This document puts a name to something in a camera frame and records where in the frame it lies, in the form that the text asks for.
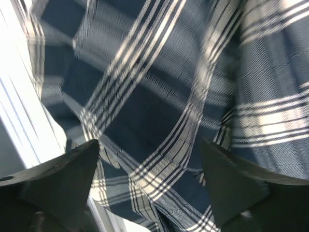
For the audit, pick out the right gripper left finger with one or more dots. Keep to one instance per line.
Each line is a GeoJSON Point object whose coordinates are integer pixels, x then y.
{"type": "Point", "coordinates": [52, 196]}

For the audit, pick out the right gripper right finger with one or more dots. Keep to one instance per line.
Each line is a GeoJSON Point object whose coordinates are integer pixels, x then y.
{"type": "Point", "coordinates": [248, 198]}

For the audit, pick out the navy plaid skirt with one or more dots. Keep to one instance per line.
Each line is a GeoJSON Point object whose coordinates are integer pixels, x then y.
{"type": "Point", "coordinates": [150, 79]}

